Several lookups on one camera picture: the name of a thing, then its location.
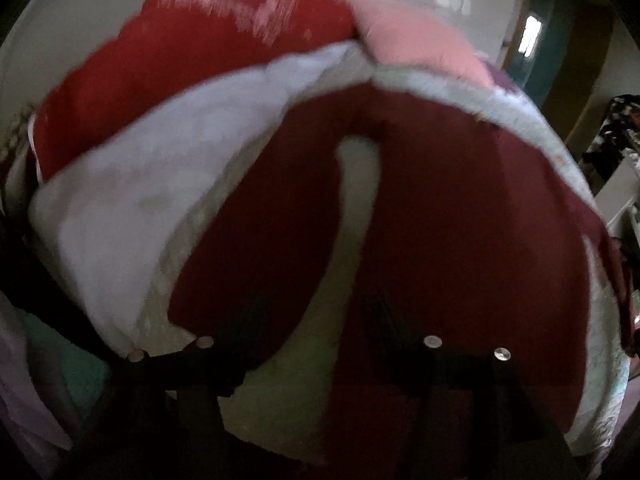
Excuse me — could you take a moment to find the dark red small garment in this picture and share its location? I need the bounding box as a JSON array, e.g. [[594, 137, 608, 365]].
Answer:
[[167, 81, 622, 436]]

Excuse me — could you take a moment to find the white quilt with hearts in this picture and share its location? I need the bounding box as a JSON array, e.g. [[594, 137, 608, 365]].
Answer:
[[143, 44, 630, 462]]

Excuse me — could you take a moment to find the white bed sheet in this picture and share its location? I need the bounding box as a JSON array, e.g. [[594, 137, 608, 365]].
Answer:
[[29, 41, 355, 356]]

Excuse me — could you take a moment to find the clutter pile on shelf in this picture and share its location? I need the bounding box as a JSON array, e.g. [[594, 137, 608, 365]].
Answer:
[[579, 94, 640, 194]]

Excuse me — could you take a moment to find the purple pillow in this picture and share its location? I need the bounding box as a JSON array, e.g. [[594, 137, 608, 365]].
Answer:
[[484, 61, 521, 94]]

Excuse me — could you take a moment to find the pink pillow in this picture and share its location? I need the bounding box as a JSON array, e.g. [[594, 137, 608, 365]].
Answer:
[[347, 0, 494, 89]]

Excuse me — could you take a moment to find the red patterned pillow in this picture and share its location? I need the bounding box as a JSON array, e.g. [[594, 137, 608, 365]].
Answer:
[[32, 0, 355, 180]]

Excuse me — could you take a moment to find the dark teal door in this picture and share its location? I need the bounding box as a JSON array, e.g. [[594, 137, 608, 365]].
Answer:
[[506, 0, 573, 108]]

